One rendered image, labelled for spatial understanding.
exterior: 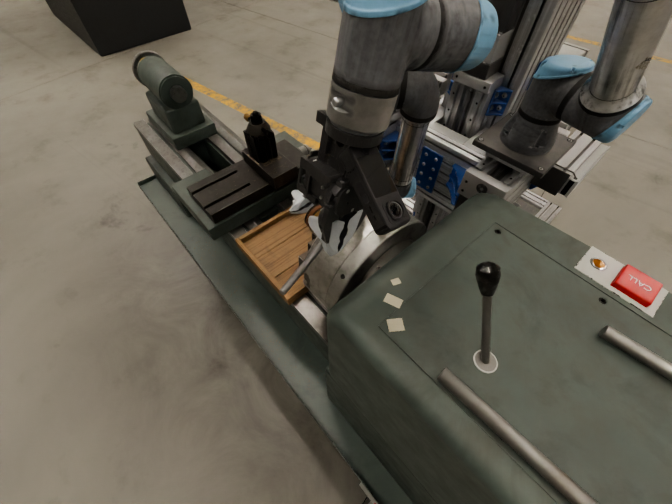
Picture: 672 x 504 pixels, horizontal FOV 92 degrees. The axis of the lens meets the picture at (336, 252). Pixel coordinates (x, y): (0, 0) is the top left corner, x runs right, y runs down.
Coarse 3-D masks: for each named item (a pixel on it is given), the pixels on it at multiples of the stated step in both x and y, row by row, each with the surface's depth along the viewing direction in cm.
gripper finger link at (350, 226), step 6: (360, 210) 47; (348, 216) 47; (354, 216) 47; (360, 216) 48; (348, 222) 47; (354, 222) 48; (348, 228) 48; (354, 228) 49; (342, 234) 49; (348, 234) 49; (342, 240) 50; (348, 240) 51; (342, 246) 50
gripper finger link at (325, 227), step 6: (336, 198) 42; (330, 204) 42; (324, 210) 42; (330, 210) 42; (318, 216) 43; (324, 216) 43; (330, 216) 43; (336, 216) 44; (318, 222) 44; (324, 222) 43; (330, 222) 44; (324, 228) 43; (330, 228) 45; (324, 234) 45; (324, 240) 47
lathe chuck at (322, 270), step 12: (360, 228) 68; (372, 228) 68; (360, 240) 67; (324, 252) 70; (348, 252) 67; (312, 264) 73; (324, 264) 70; (336, 264) 69; (312, 276) 74; (324, 276) 71; (312, 288) 77; (324, 288) 72; (324, 300) 75
